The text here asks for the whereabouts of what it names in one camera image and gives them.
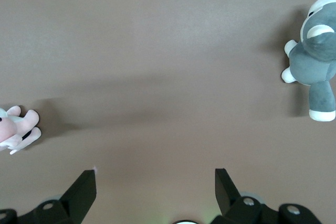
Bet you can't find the grey white husky plush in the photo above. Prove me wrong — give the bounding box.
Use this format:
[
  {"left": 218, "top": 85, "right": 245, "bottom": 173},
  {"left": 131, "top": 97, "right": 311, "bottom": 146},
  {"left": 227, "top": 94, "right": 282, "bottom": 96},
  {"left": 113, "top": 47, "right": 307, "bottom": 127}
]
[{"left": 281, "top": 0, "right": 336, "bottom": 122}]

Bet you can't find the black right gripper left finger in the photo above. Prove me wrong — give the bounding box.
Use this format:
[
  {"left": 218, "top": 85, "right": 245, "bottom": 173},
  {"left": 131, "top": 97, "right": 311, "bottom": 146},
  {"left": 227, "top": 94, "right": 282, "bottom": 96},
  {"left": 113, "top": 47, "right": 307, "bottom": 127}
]
[{"left": 0, "top": 170, "right": 97, "bottom": 224}]

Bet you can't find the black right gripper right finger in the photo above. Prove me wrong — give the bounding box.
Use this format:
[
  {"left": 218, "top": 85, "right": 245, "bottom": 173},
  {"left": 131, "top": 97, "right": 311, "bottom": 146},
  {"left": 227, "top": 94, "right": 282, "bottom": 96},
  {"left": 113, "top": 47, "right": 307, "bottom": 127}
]
[{"left": 209, "top": 168, "right": 323, "bottom": 224}]

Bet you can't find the pale pink plush puppy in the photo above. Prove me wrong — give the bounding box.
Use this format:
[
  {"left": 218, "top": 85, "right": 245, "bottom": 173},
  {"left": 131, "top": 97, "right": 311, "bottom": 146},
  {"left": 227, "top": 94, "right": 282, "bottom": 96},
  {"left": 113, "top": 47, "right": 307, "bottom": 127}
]
[{"left": 0, "top": 105, "right": 42, "bottom": 155}]

